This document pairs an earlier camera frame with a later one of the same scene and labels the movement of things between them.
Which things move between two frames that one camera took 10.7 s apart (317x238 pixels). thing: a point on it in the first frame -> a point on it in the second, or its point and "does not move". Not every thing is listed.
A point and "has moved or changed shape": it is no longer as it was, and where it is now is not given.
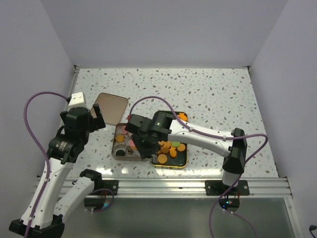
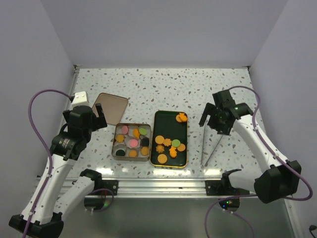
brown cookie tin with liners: [123, 147] does not move
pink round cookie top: [124, 132] does not move
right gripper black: [145, 151] -> [211, 109]
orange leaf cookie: [120, 138] does not move
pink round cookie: [132, 144] does not move
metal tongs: [154, 158] -> [203, 165]
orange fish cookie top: [183, 116] has moved or changed shape
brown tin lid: [112, 107] does not move
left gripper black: [97, 123] does not move
